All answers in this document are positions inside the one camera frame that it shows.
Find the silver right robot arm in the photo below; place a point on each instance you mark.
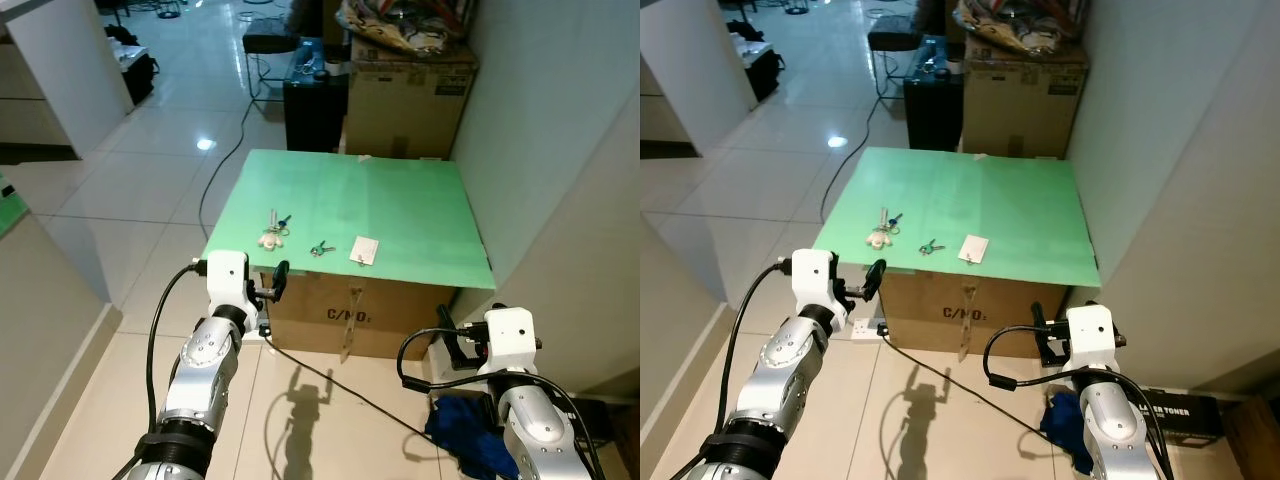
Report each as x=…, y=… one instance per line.
x=1115, y=420
x=535, y=420

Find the brown wooden cabinet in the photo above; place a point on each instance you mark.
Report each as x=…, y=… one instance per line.
x=1255, y=440

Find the green table board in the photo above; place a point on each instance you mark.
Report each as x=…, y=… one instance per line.
x=350, y=200
x=960, y=200

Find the black metal chair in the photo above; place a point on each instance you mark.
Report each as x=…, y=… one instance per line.
x=268, y=40
x=890, y=40

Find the patterned fabric bag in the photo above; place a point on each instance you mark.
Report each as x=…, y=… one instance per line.
x=1015, y=25
x=400, y=25

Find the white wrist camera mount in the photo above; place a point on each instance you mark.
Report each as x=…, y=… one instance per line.
x=1090, y=335
x=508, y=340
x=226, y=278
x=814, y=276

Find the black bag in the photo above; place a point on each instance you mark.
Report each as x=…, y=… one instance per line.
x=755, y=65
x=135, y=70

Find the black cabinet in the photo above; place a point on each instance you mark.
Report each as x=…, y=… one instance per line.
x=935, y=110
x=315, y=110

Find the brown cardboard box table base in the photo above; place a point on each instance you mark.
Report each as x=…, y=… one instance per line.
x=400, y=320
x=1010, y=320

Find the green board edge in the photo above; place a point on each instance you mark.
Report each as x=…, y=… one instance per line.
x=5, y=205

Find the black toner box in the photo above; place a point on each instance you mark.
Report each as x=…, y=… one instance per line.
x=1180, y=415

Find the small green key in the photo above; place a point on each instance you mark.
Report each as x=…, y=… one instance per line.
x=931, y=246
x=321, y=248

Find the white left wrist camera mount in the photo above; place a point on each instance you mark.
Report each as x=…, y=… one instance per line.
x=226, y=278
x=814, y=276

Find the white card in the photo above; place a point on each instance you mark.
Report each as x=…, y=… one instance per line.
x=364, y=250
x=973, y=249

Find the white power socket strip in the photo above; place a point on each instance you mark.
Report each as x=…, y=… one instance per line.
x=865, y=326
x=258, y=330

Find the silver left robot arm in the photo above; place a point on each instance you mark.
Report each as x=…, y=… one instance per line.
x=790, y=365
x=200, y=365

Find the blue cloth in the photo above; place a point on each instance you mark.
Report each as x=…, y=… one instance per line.
x=465, y=430
x=1065, y=425

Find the white drawer cabinet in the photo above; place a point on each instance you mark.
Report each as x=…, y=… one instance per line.
x=30, y=100
x=655, y=100

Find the large brown cardboard box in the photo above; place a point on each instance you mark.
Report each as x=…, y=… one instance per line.
x=1025, y=100
x=410, y=100

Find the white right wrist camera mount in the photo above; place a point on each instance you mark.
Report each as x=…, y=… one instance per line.
x=1090, y=335
x=508, y=340

